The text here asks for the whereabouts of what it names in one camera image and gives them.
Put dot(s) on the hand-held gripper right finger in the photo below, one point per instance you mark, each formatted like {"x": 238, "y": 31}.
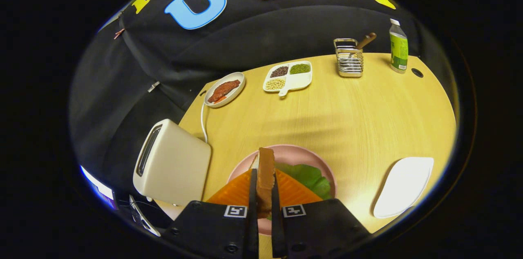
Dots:
{"x": 277, "y": 222}

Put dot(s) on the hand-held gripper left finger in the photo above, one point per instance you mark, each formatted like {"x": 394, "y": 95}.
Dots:
{"x": 253, "y": 218}

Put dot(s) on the toasted bread slice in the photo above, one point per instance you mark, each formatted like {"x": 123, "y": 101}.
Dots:
{"x": 265, "y": 177}

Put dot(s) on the green lettuce leaf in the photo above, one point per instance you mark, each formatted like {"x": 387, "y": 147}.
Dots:
{"x": 306, "y": 177}

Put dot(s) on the pink plate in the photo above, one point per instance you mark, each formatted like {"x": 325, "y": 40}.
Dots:
{"x": 294, "y": 155}

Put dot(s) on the white toaster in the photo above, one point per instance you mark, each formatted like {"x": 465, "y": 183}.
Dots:
{"x": 175, "y": 169}

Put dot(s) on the orange food piece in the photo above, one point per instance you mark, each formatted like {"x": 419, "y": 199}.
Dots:
{"x": 219, "y": 99}

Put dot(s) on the brown meat slice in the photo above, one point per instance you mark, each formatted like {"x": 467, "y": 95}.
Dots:
{"x": 224, "y": 90}

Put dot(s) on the white rounded rectangular plate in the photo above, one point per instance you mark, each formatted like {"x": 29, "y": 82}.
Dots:
{"x": 404, "y": 185}

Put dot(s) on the heap of yellow beans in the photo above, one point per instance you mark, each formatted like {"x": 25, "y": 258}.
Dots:
{"x": 275, "y": 84}

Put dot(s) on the white round plate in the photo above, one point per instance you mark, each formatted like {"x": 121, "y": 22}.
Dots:
{"x": 239, "y": 77}

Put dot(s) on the white divided dish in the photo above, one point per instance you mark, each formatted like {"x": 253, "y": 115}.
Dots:
{"x": 300, "y": 81}

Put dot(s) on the heap of dark beans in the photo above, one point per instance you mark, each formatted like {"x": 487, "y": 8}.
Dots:
{"x": 279, "y": 72}

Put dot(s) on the heap of green beans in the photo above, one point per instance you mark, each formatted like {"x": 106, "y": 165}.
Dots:
{"x": 300, "y": 68}

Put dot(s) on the white cloth clip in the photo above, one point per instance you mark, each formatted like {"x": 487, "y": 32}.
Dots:
{"x": 153, "y": 86}

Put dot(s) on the black backdrop cloth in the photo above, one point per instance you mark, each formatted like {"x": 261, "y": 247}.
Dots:
{"x": 245, "y": 38}

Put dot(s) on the green label bottle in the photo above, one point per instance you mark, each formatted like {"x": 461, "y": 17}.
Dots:
{"x": 398, "y": 48}

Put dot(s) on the brown cloth clip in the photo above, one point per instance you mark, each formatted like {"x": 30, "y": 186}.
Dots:
{"x": 119, "y": 33}

